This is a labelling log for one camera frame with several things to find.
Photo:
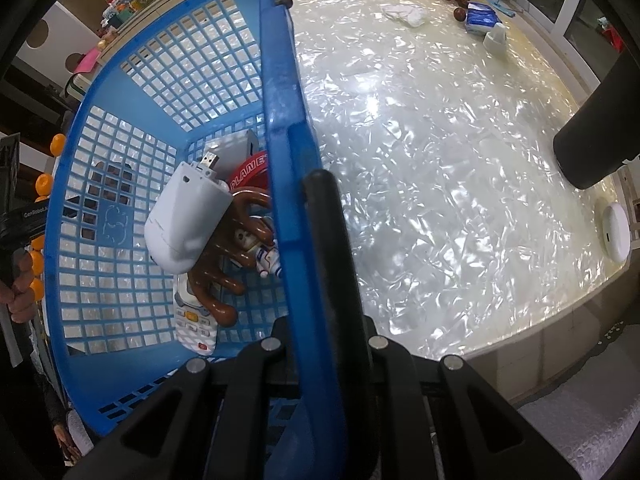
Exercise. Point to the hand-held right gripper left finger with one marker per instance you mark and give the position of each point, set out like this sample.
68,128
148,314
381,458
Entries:
275,355

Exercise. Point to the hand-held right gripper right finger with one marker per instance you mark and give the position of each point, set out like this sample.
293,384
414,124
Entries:
377,360

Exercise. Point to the white remote control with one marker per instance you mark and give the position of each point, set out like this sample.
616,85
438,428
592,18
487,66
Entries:
192,320

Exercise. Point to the brown antler-shaped massager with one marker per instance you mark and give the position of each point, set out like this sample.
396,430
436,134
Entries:
235,255

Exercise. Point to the white USB dongle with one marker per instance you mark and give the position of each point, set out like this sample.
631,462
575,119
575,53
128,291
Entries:
190,220

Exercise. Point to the slim white silver gadget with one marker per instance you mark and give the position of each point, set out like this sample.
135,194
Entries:
227,152

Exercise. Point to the blue plastic mesh basket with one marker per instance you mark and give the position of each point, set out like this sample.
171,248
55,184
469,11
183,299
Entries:
285,110

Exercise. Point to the person's left hand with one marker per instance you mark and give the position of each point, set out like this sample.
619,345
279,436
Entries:
22,290

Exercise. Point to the row of oranges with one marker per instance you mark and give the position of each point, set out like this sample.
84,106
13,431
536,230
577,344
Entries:
57,146

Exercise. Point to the green white suitcase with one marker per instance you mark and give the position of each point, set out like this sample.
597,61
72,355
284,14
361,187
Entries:
75,85

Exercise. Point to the pink folder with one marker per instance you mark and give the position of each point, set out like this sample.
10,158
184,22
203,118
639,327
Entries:
86,60

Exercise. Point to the person's dark clothing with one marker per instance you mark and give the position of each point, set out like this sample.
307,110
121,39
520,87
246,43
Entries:
50,400

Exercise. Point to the cluster of bottles and packets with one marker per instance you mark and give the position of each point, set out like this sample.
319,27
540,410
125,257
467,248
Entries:
125,5

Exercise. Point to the white round device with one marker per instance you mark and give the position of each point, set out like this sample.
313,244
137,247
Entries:
615,232

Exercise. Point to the black cylinder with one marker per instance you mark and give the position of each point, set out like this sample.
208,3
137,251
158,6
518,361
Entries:
595,130

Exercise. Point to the small white cup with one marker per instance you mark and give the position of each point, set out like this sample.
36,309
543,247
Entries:
495,40

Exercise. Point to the crumpled white tissue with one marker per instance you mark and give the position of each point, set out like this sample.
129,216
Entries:
407,12

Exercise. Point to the blue tissue packet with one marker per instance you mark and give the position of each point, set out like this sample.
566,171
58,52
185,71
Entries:
481,17

